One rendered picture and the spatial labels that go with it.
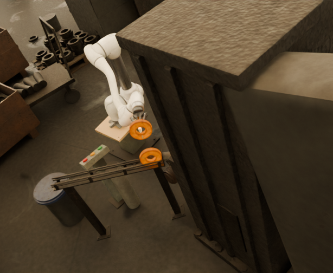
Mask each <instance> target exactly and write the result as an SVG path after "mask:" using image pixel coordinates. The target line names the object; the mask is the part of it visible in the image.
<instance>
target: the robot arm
mask: <svg viewBox="0 0 333 273"><path fill-rule="evenodd" d="M115 34H116V33H113V34H109V35H107V36H105V37H103V38H102V39H100V40H99V41H98V42H97V43H95V44H93V45H92V44H88V45H87V46H85V48H84V52H85V55H86V57H87V59H88V60H89V61H90V63H91V64H92V65H94V66H95V67H96V68H98V69H99V70H101V71H102V72H103V73H104V74H105V75H106V77H107V80H108V84H109V87H110V91H111V95H110V96H108V97H107V98H106V99H105V109H106V111H107V113H108V115H109V117H110V118H111V120H109V121H108V123H110V128H112V127H114V126H117V127H118V128H122V126H123V127H127V126H129V125H130V124H131V123H132V122H133V121H134V120H135V119H136V120H138V119H142V117H143V119H144V120H146V118H147V116H148V114H147V112H146V113H144V97H143V94H144V91H143V89H142V87H141V86H140V85H138V84H134V83H133V82H131V80H130V78H129V75H128V73H127V70H126V68H125V65H124V63H123V59H122V57H121V55H120V54H121V47H120V46H119V44H118V42H117V40H116V37H115ZM105 57H107V58H109V60H110V62H111V65H112V67H113V69H114V72H115V74H116V76H117V78H118V81H119V83H120V85H121V88H120V94H118V88H117V83H116V78H115V75H114V73H113V70H112V69H111V67H110V66H109V64H108V63H107V61H106V60H105Z"/></svg>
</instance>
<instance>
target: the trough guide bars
mask: <svg viewBox="0 0 333 273"><path fill-rule="evenodd" d="M152 157H153V158H154V157H155V156H154V155H152V156H149V157H147V158H149V159H152ZM133 161H134V162H133ZM162 161H163V160H159V161H154V162H150V163H146V164H141V165H137V166H132V167H127V165H129V164H134V163H138V162H140V158H139V159H135V160H130V161H125V162H120V163H117V164H112V165H108V166H103V167H98V168H94V169H90V170H85V171H81V172H76V173H71V174H67V175H62V176H59V177H54V178H52V179H53V181H57V182H60V180H61V179H66V178H71V177H76V176H80V175H83V174H88V173H90V175H91V174H93V172H98V171H102V170H107V169H111V168H115V167H120V166H123V167H127V168H122V169H119V170H115V171H110V172H105V173H101V174H96V175H91V176H88V177H83V178H79V179H74V180H69V181H64V182H61V183H56V184H51V187H52V188H55V189H56V190H59V186H63V185H68V184H73V183H78V182H81V181H86V180H89V181H90V183H93V180H92V179H95V178H100V177H105V176H110V175H113V174H117V173H122V172H123V173H124V175H127V171H132V170H136V169H140V168H145V167H149V166H154V165H158V167H159V168H160V167H162V165H161V164H163V162H162ZM140 166H141V167H140ZM135 167H136V168H135ZM101 168H102V169H101ZM128 169H129V170H128ZM118 171H119V172H118ZM84 172H85V173H84ZM113 172H114V173H113ZM79 173H80V174H79ZM108 173H109V174H108ZM67 176H68V177H67ZM96 176H97V177H96ZM62 177H63V178H62Z"/></svg>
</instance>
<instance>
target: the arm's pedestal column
mask: <svg viewBox="0 0 333 273"><path fill-rule="evenodd" d="M159 140H160V138H159V137H157V136H154V135H152V134H151V135H150V136H149V137H148V138H146V139H143V140H138V139H135V138H133V137H132V136H131V135H129V136H128V137H127V138H126V139H125V140H122V141H121V142H118V141H117V143H116V144H115V145H114V146H113V147H112V148H111V149H110V151H109V154H111V155H113V156H115V157H117V158H119V159H121V160H123V161H130V160H135V159H139V158H140V157H139V156H140V153H141V152H142V151H143V150H145V149H147V148H153V146H154V145H155V144H156V143H157V142H158V141H159Z"/></svg>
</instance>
